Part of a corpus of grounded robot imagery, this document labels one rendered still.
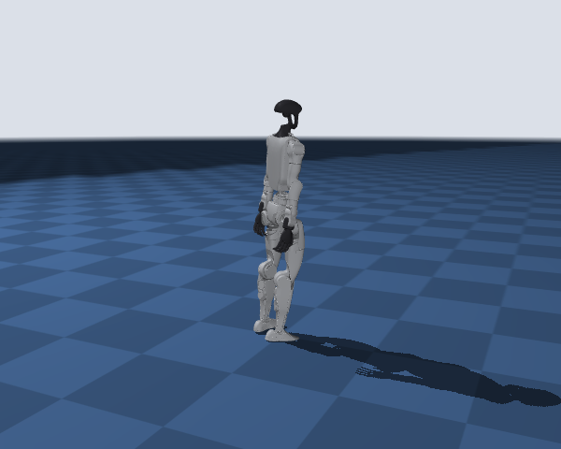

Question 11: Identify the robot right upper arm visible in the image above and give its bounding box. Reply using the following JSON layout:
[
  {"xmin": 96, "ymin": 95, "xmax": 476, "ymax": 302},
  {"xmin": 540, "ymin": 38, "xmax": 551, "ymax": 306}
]
[{"xmin": 287, "ymin": 140, "xmax": 305, "ymax": 190}]

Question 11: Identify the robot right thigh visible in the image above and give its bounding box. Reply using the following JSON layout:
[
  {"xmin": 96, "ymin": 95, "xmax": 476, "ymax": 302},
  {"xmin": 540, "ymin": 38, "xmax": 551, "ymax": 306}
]
[{"xmin": 273, "ymin": 214, "xmax": 305, "ymax": 287}]

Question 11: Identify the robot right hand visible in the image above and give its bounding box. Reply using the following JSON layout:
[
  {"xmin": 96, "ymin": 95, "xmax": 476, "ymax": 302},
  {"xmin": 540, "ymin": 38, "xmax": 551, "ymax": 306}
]
[{"xmin": 273, "ymin": 217, "xmax": 295, "ymax": 253}]

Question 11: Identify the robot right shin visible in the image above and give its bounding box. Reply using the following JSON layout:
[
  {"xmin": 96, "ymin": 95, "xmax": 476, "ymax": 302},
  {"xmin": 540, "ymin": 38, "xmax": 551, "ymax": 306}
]
[{"xmin": 274, "ymin": 275, "xmax": 295, "ymax": 334}]

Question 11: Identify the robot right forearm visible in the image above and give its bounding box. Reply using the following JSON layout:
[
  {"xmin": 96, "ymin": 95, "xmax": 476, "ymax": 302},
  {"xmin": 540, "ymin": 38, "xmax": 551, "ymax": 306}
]
[{"xmin": 283, "ymin": 181, "xmax": 302, "ymax": 227}]

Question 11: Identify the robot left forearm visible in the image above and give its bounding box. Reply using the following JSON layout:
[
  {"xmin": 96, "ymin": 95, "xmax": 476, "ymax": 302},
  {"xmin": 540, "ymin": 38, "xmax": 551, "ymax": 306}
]
[{"xmin": 259, "ymin": 175, "xmax": 274, "ymax": 210}]

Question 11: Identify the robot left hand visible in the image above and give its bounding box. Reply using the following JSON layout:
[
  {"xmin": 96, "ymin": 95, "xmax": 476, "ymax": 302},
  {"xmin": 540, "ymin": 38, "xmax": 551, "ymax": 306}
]
[{"xmin": 253, "ymin": 202, "xmax": 269, "ymax": 237}]

